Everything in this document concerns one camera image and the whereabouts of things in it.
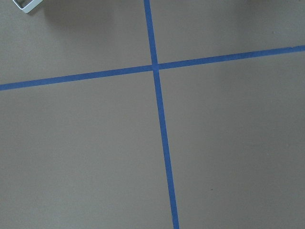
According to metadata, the white wire rack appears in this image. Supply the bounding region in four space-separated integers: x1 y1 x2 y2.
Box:
13 0 43 13

